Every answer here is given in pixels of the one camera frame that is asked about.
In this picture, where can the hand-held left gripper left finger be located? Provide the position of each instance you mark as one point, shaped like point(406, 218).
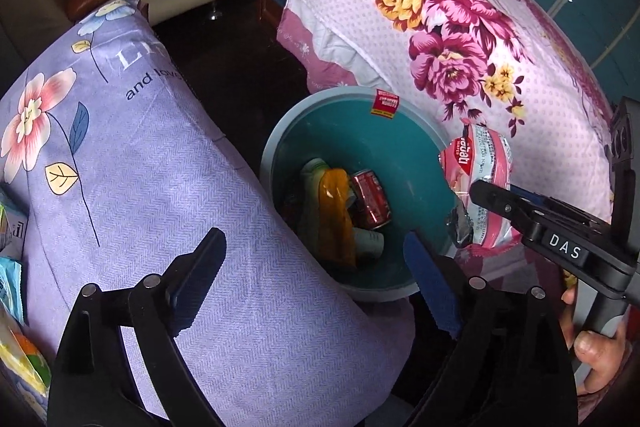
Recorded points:
point(195, 288)

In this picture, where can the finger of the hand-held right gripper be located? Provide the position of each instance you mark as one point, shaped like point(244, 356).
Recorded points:
point(532, 198)
point(505, 204)

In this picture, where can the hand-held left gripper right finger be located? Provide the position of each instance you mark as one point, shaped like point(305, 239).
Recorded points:
point(430, 283)

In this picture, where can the pink snack wrapper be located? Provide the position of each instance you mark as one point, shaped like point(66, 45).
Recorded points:
point(480, 157)

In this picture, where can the teal plastic bin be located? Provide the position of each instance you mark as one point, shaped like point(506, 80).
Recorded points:
point(400, 142)

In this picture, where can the yellow snack packet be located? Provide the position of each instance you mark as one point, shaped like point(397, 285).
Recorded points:
point(25, 357)

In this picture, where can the blue and white snack wrapper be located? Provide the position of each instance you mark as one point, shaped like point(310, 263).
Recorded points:
point(10, 287)

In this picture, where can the person's right hand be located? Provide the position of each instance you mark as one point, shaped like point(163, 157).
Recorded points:
point(597, 352)

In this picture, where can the purple floral bed sheet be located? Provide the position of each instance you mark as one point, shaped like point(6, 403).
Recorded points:
point(200, 157)

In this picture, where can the pink floral blanket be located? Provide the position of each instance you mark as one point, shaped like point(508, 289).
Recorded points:
point(400, 32)

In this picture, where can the pink and white quilt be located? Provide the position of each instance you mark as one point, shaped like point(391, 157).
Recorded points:
point(310, 52)

